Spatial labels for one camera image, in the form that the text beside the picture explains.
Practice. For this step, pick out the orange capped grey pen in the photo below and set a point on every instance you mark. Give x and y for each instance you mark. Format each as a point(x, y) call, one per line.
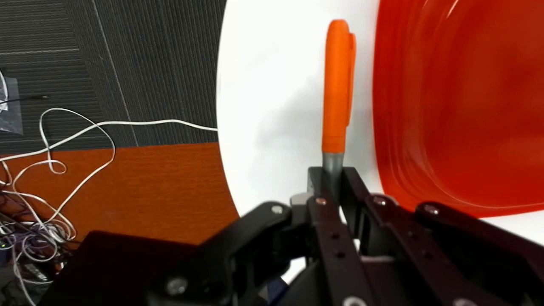
point(339, 85)

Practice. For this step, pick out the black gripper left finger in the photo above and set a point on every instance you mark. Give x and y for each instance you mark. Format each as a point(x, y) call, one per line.
point(332, 243)

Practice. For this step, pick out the red bowl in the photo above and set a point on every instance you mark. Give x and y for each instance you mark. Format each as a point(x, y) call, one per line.
point(464, 102)

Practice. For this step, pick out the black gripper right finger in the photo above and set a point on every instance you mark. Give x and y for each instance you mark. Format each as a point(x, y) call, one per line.
point(408, 238)

